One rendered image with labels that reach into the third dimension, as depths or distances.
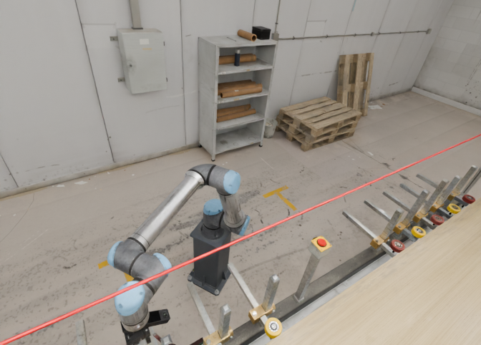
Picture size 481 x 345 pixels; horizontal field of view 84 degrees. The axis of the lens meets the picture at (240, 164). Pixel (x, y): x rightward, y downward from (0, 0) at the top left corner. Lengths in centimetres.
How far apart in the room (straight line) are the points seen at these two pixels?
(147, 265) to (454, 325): 152
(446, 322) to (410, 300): 17
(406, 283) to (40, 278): 273
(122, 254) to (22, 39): 245
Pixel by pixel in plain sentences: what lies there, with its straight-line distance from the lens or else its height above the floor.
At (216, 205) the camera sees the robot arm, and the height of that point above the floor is 87.
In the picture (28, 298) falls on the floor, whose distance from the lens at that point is 288.
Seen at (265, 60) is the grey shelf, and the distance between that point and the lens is 388.
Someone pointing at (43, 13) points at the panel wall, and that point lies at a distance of 315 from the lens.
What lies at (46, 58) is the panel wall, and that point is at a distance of 322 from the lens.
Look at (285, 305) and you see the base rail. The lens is 175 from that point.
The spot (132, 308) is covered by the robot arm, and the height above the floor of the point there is 136.
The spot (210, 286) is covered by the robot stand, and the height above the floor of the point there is 2.
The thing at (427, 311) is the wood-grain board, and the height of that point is 90.
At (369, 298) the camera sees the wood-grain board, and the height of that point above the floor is 90.
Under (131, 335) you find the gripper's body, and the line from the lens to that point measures 120.
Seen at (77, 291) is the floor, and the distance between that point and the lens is 275.
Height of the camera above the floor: 223
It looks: 36 degrees down
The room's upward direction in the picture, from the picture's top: 6 degrees clockwise
